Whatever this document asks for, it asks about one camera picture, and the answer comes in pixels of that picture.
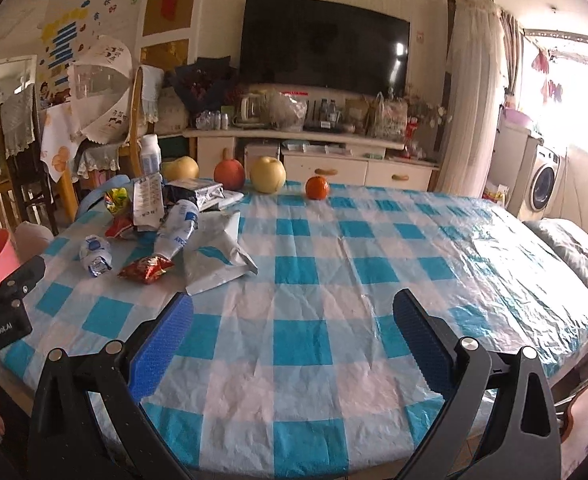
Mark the blue white checkered tablecloth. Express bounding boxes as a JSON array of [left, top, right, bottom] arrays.
[[0, 178, 588, 479]]

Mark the white washing machine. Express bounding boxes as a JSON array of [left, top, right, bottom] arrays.
[[507, 138, 561, 221]]

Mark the white grey foil bag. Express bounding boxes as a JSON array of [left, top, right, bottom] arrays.
[[183, 211, 258, 296]]

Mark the white milk bottle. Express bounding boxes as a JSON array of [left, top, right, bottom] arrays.
[[140, 133, 161, 176]]

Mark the blue cushion chair back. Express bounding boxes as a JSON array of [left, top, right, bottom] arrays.
[[74, 174, 131, 220]]

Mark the black flat television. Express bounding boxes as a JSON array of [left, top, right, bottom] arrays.
[[239, 0, 410, 96]]

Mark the white blue printed package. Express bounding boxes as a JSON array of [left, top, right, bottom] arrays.
[[132, 172, 165, 230]]

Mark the white tv cabinet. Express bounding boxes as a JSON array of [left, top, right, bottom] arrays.
[[181, 129, 438, 191]]

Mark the dark flower bouquet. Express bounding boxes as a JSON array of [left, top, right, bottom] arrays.
[[168, 56, 239, 116]]

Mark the crushed plastic water bottle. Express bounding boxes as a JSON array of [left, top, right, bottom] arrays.
[[153, 200, 199, 260]]

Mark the small orange tangerine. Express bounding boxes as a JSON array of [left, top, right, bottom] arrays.
[[305, 176, 330, 200]]

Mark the dark silver foil bag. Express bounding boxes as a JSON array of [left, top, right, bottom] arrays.
[[165, 179, 224, 211]]

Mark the yellow pear right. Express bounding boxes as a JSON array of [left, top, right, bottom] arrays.
[[251, 156, 286, 194]]

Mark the yellow green snack bag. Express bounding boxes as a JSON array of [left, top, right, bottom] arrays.
[[104, 186, 131, 217]]

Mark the white mesh food cover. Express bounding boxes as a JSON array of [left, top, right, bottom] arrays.
[[68, 35, 133, 145]]

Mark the red apple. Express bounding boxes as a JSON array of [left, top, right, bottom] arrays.
[[213, 148, 245, 191]]

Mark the yellow pear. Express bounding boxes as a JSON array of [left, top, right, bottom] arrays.
[[161, 156, 199, 182], [251, 156, 286, 194]]

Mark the electric kettle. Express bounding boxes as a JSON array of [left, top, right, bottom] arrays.
[[235, 92, 267, 127]]

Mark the wooden chair light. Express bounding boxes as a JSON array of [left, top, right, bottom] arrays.
[[57, 67, 147, 221]]

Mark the white floral dining tablecloth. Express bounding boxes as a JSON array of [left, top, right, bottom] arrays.
[[39, 102, 84, 182]]

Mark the red snack wrapper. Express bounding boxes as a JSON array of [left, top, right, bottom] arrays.
[[119, 255, 173, 285]]

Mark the yellow pear left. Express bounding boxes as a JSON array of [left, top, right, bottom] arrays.
[[161, 156, 199, 182]]

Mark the small crushed clear bottle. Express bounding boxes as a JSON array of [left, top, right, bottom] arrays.
[[79, 235, 112, 278]]

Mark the dark wooden chair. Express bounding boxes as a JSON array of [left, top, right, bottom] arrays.
[[0, 84, 58, 234]]

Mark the white lace curtain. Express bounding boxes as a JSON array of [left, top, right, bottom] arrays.
[[436, 0, 503, 197]]

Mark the red plastic snack bag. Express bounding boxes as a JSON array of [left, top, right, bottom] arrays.
[[105, 214, 134, 240]]

